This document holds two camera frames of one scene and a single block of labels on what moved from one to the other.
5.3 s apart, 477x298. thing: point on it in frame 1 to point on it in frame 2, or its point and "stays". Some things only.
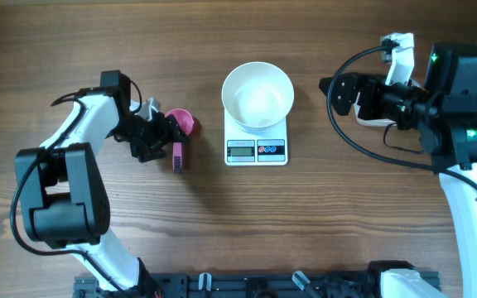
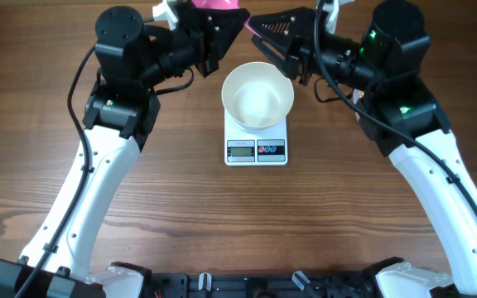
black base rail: x=242 y=285 stays
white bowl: x=257 y=94 stays
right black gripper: x=371 y=87 to x=301 y=42
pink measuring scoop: x=185 y=120 to x=222 y=4
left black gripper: x=164 y=132 to x=201 y=25
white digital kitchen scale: x=246 y=147 stays
